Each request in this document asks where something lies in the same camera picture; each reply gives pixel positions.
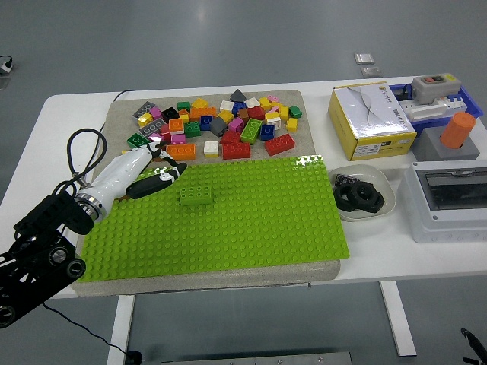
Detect orange long ringed brick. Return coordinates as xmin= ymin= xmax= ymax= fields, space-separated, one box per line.
xmin=166 ymin=143 xmax=197 ymax=161

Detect red long brick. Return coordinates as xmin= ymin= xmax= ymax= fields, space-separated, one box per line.
xmin=264 ymin=134 xmax=297 ymax=157
xmin=221 ymin=141 xmax=252 ymax=160

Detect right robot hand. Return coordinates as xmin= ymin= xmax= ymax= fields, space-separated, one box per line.
xmin=460 ymin=328 xmax=487 ymax=365

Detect grey white electrical enclosure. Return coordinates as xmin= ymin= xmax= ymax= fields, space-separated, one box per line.
xmin=397 ymin=159 xmax=487 ymax=244

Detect grey brick white rings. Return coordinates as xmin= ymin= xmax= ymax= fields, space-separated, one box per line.
xmin=137 ymin=118 xmax=167 ymax=138

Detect white terminal block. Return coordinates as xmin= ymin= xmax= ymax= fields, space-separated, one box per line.
xmin=399 ymin=100 xmax=448 ymax=122

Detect lime green long brick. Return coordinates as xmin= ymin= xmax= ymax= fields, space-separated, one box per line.
xmin=179 ymin=186 xmax=214 ymax=207

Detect blue plastic bin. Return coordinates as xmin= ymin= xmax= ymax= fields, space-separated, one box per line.
xmin=388 ymin=82 xmax=484 ymax=138

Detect white table leg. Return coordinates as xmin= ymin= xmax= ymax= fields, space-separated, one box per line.
xmin=378 ymin=281 xmax=418 ymax=357
xmin=106 ymin=294 xmax=136 ymax=365

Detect green studded baseplate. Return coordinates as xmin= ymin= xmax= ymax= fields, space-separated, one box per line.
xmin=78 ymin=154 xmax=350 ymax=283

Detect lime green ringed brick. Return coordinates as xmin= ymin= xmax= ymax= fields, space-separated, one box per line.
xmin=240 ymin=118 xmax=263 ymax=144

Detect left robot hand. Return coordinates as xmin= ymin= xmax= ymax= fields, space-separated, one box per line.
xmin=89 ymin=141 xmax=189 ymax=214

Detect white circuit breaker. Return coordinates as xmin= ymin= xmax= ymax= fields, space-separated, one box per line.
xmin=443 ymin=94 xmax=468 ymax=115

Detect white dish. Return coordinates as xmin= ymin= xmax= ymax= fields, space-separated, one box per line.
xmin=326 ymin=163 xmax=396 ymax=223

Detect black pin strip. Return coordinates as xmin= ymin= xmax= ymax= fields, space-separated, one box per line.
xmin=333 ymin=173 xmax=361 ymax=187

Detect grey switch box red button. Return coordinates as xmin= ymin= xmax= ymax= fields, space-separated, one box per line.
xmin=412 ymin=73 xmax=463 ymax=106

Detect grey studded brick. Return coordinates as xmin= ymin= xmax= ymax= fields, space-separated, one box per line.
xmin=132 ymin=101 xmax=156 ymax=119

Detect yellow white cardboard box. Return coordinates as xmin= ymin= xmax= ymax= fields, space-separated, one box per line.
xmin=327 ymin=80 xmax=418 ymax=162

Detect grey block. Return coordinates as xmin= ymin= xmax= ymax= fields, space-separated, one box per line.
xmin=411 ymin=126 xmax=481 ymax=162

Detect black hex nut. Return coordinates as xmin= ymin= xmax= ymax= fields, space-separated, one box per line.
xmin=348 ymin=181 xmax=385 ymax=214
xmin=333 ymin=183 xmax=361 ymax=211

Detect grey-brown mat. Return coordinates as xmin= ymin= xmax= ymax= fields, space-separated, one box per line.
xmin=74 ymin=89 xmax=341 ymax=298

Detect orange cylinder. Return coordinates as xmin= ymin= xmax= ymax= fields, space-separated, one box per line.
xmin=440 ymin=111 xmax=477 ymax=150

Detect black cord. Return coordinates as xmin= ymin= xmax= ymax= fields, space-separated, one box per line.
xmin=42 ymin=89 xmax=134 ymax=357

